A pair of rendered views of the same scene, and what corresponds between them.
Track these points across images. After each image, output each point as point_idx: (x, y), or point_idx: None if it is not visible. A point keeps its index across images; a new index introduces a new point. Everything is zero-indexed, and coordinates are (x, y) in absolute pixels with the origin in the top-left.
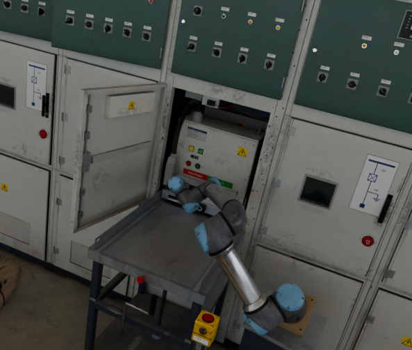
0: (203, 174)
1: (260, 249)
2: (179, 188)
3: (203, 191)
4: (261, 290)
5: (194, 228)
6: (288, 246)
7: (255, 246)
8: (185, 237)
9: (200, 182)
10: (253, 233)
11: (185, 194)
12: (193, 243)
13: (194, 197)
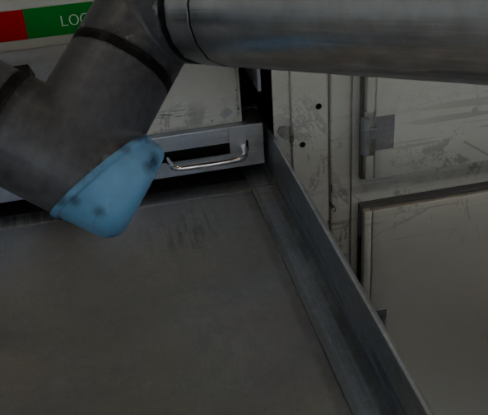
0: None
1: (383, 217)
2: None
3: (150, 37)
4: (424, 355)
5: (103, 282)
6: None
7: (355, 217)
8: (105, 357)
9: (4, 57)
10: (335, 169)
11: (40, 119)
12: (170, 368)
13: (109, 110)
